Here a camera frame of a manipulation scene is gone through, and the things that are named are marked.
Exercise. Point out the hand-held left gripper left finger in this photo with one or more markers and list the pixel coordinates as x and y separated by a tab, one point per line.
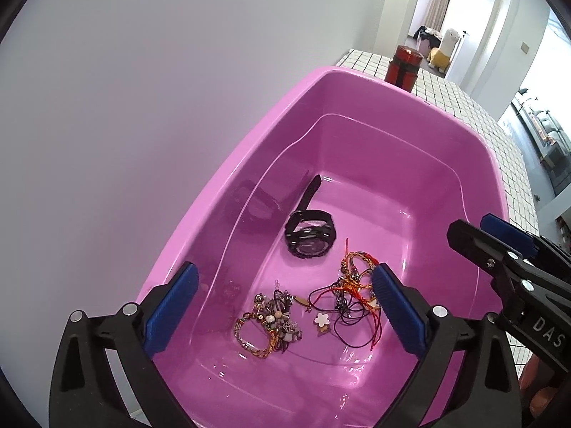
171	312

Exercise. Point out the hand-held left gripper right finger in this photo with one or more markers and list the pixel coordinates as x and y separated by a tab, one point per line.
397	312

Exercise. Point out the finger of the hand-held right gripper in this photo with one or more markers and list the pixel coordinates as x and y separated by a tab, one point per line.
473	240
506	232

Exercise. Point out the white flower charm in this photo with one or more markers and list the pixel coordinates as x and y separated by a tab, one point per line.
322	319

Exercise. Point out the black wristwatch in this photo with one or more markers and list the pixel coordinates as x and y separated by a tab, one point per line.
310	236

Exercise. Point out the pink plastic tub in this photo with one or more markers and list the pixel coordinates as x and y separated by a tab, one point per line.
357	142

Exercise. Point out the person's right hand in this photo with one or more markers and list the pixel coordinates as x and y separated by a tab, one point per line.
535	383

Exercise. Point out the grey sofa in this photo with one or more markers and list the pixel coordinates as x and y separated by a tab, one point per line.
551	131

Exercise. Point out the white checkered tablecloth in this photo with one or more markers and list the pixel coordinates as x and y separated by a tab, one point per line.
468	102

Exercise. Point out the red water bottle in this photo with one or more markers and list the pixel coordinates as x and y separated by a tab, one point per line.
401	71

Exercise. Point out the white yellow plush toy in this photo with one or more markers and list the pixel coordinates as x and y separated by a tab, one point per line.
446	49

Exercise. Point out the dark clothes pile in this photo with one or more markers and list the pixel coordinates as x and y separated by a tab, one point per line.
424	38

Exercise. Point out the beige curtain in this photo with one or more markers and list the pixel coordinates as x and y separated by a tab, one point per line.
439	0

